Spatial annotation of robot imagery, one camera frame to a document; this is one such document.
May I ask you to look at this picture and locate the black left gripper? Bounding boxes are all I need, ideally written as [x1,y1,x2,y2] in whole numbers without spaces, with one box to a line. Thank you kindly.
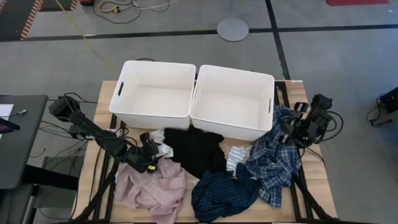
[123,139,160,174]

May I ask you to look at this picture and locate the blue plaid shirt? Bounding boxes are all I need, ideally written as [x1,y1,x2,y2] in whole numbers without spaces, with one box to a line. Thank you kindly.
[245,105,302,208]

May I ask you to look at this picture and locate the pink shirt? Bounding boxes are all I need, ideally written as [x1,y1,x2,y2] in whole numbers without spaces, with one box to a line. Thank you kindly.
[113,156,187,224]

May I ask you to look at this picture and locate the black garment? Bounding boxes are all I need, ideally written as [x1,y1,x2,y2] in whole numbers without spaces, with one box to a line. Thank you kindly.
[163,124,228,180]

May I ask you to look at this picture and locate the white striped cloth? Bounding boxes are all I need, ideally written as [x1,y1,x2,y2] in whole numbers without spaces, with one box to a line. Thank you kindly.
[226,145,252,178]

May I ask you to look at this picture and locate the navy dotted garment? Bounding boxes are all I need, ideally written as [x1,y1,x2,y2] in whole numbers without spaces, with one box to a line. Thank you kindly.
[190,161,262,223]

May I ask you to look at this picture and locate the white plastic bin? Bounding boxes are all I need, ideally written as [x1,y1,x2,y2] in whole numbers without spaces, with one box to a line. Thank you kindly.
[108,60,197,131]
[189,64,276,142]

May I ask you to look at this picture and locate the black equipment box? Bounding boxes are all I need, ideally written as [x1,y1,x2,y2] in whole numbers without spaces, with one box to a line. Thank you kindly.
[366,86,398,127]

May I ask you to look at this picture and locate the grey round stand base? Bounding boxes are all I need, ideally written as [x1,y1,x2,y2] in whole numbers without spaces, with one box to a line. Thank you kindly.
[216,17,250,42]

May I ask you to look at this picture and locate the red floor mat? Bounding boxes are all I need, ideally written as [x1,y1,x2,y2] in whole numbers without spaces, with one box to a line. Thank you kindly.
[325,0,390,7]

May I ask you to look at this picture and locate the black tablet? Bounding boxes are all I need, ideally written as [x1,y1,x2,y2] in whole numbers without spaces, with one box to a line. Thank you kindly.
[0,117,21,135]

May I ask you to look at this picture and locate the white paper sheet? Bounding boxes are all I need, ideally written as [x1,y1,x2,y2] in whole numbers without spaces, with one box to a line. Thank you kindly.
[0,104,15,119]

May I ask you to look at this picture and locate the black aluminium frame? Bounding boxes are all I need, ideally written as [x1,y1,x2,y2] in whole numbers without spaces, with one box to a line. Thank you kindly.
[74,114,131,222]
[273,81,340,222]

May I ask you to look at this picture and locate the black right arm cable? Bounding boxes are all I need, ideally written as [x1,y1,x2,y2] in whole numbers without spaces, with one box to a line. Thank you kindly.
[323,110,345,142]

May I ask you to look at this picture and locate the black cable bundle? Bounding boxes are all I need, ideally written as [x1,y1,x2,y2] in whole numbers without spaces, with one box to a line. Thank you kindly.
[29,118,94,175]

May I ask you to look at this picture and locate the long yellow cable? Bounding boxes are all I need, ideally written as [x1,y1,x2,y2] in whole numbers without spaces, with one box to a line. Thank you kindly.
[55,0,121,77]

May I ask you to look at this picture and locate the black floor cable loop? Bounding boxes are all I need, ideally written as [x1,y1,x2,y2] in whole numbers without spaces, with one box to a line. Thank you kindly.
[92,0,142,25]

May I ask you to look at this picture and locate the white floor cable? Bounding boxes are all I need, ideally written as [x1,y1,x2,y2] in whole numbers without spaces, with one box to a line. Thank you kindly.
[130,0,181,11]

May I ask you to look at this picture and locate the coiled yellow cable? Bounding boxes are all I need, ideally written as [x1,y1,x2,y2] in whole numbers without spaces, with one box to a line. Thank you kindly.
[96,0,121,14]

